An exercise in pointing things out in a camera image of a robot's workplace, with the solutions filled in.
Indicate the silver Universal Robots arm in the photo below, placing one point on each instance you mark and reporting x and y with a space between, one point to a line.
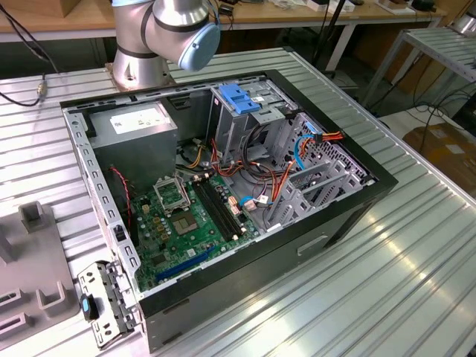
137 29

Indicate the metal disk bay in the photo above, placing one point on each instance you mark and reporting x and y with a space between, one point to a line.
297 208

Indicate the black RAM slot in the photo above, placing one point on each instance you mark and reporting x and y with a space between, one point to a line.
223 208
217 208
211 208
228 208

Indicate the metal optical drive cage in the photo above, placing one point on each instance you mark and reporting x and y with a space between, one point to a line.
227 126

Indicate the CPU socket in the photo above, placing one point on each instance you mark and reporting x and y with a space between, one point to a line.
184 223

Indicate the blue drive bay latch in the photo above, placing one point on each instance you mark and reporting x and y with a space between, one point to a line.
238 98

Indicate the green motherboard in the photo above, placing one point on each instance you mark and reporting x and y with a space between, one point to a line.
178 245

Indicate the blue expansion slot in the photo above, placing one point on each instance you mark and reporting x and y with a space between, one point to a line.
186 264

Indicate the grey power supply unit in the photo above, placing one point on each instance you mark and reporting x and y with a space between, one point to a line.
137 156

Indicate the black open PC case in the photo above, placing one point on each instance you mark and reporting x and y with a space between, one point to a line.
241 282

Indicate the wooden desk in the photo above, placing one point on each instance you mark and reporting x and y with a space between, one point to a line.
282 15

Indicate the black latch with blue button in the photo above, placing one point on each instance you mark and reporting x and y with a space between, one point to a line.
87 305

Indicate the white power adapter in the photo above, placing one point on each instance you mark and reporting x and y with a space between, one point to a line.
347 5

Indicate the brown cardboard box with label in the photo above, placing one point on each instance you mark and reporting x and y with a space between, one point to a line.
446 156

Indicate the grey parts rack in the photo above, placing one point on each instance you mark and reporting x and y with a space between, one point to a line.
33 260

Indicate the metal slat table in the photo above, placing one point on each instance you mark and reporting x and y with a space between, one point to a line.
439 46

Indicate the plain cardboard box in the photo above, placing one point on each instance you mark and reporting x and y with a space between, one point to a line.
68 6

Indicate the small black device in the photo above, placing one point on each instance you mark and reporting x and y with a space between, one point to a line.
424 4

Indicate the silver metal cylinder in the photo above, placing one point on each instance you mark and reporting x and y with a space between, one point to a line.
465 24

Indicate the black chassis switch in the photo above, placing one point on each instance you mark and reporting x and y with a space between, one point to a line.
119 233

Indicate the metal expansion slot bracket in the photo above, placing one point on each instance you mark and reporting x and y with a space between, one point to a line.
111 286

